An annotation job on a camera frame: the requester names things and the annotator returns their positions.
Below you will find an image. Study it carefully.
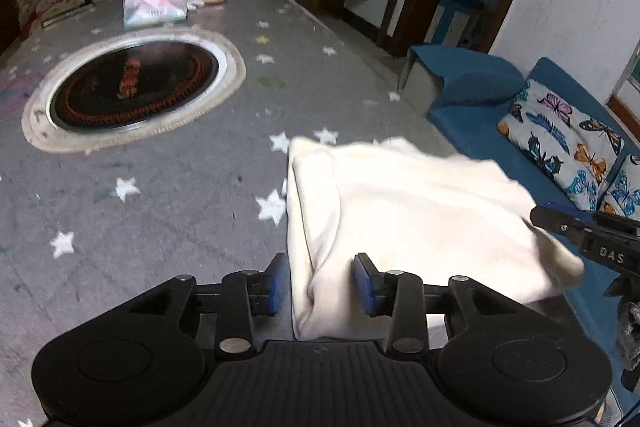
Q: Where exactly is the blue sofa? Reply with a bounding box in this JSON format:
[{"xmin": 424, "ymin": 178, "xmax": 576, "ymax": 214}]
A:
[{"xmin": 397, "ymin": 44, "xmax": 640, "ymax": 358}]

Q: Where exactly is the spotted children's play tent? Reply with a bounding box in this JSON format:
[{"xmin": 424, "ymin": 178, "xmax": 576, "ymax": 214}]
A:
[{"xmin": 16, "ymin": 0, "xmax": 86, "ymax": 40}]

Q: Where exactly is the pink and green tissue pack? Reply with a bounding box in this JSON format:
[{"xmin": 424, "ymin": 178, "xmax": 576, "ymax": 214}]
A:
[{"xmin": 122, "ymin": 0, "xmax": 188, "ymax": 30}]

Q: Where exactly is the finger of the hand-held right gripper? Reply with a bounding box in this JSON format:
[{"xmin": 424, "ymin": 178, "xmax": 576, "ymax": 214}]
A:
[{"xmin": 530, "ymin": 202, "xmax": 601, "ymax": 248}]

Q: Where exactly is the round black induction cooktop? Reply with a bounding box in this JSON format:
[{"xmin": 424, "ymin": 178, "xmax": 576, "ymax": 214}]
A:
[{"xmin": 21, "ymin": 27, "xmax": 247, "ymax": 154}]

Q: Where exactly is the large butterfly-print cushion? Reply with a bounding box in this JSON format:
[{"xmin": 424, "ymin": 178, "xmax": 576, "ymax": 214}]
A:
[{"xmin": 497, "ymin": 78, "xmax": 626, "ymax": 212}]

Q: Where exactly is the flat dark device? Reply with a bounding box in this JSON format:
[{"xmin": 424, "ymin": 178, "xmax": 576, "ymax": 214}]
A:
[{"xmin": 42, "ymin": 3, "xmax": 96, "ymax": 28}]

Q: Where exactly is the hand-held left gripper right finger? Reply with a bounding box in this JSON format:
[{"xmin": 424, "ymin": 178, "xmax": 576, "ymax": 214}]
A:
[{"xmin": 353, "ymin": 253, "xmax": 521, "ymax": 356}]

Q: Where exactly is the blue stool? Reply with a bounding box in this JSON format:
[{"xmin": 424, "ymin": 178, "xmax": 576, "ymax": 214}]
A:
[{"xmin": 430, "ymin": 0, "xmax": 486, "ymax": 48}]

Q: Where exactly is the grey star-print tablecloth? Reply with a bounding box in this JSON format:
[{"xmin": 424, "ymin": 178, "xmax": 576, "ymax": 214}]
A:
[{"xmin": 0, "ymin": 0, "xmax": 591, "ymax": 427}]

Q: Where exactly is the cream sweatshirt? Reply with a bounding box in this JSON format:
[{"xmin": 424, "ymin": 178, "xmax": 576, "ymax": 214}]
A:
[{"xmin": 281, "ymin": 136, "xmax": 586, "ymax": 342}]

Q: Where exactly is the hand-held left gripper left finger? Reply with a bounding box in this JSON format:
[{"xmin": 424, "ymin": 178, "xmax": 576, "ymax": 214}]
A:
[{"xmin": 127, "ymin": 252, "xmax": 291, "ymax": 355}]

